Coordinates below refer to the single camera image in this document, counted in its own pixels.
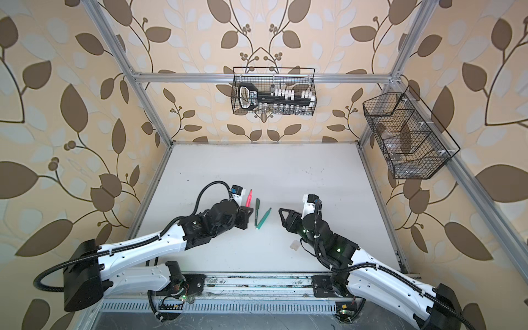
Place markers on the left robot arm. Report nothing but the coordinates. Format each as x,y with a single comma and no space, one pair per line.
96,271

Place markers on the right black wire basket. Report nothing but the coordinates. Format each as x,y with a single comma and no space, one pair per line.
413,140

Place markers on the dark green pen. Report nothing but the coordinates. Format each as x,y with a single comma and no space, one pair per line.
256,212

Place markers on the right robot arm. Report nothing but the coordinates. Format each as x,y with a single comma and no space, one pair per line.
371,264

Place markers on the black wire basket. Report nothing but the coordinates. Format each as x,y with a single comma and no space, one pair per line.
298,78
413,140

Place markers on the black socket rail tool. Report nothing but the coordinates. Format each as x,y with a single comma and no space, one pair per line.
251,97

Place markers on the pink highlighter marker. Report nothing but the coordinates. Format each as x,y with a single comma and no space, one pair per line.
249,199

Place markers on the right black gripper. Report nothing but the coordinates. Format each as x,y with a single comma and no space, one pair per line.
294,217

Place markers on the rear black wire basket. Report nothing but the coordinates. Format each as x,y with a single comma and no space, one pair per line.
298,78

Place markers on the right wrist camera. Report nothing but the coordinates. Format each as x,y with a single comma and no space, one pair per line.
309,204

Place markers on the green highlighter marker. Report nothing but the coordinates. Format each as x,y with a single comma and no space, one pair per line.
263,219

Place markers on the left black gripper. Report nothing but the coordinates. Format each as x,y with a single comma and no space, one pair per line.
244,216

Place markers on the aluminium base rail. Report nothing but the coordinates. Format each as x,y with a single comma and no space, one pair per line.
277,293

